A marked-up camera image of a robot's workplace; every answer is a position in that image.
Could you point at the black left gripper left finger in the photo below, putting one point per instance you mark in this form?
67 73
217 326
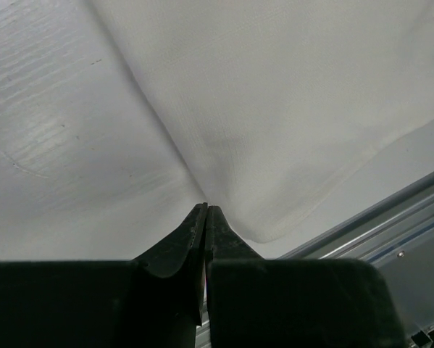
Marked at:
153 300

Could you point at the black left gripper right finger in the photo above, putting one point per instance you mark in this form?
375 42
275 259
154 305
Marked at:
254 302

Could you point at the white cloth napkin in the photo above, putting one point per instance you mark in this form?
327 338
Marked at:
274 104

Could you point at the aluminium rail frame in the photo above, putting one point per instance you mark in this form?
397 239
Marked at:
396 236

